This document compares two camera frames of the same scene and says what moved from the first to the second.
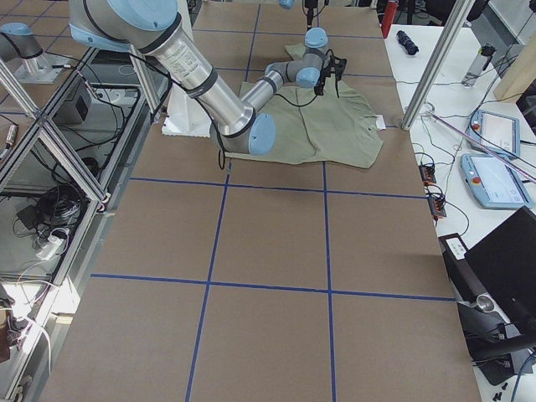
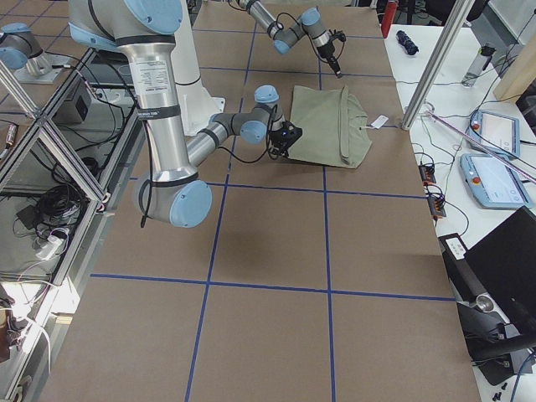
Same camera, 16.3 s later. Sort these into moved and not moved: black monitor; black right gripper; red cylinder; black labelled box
Moved: black right gripper
Not moved: red cylinder; black monitor; black labelled box
